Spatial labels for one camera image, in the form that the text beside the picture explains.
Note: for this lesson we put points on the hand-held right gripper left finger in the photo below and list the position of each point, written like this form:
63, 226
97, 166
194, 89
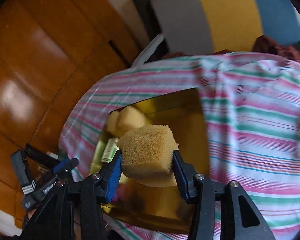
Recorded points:
113, 180

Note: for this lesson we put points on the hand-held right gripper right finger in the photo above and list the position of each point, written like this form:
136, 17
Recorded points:
181, 177

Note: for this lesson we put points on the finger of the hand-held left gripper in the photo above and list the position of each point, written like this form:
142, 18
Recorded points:
66, 164
41, 153

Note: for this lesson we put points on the small green box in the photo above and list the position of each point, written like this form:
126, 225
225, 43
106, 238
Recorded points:
109, 150

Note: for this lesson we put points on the gold metal tin box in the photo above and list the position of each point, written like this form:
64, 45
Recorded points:
155, 205

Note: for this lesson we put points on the tan sponge block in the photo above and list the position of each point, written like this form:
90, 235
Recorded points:
147, 150

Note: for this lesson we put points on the bread roll toy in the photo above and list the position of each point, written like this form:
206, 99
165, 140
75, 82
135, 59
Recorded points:
132, 120

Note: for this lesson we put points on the striped bed sheet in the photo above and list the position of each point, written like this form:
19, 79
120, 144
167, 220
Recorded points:
252, 130

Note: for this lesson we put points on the wooden wardrobe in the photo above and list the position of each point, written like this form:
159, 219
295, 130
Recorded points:
40, 55

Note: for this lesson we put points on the dark red cloth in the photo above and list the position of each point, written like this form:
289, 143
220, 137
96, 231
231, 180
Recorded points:
267, 45

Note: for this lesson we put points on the grey yellow blue chair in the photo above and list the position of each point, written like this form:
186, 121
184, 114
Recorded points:
227, 12

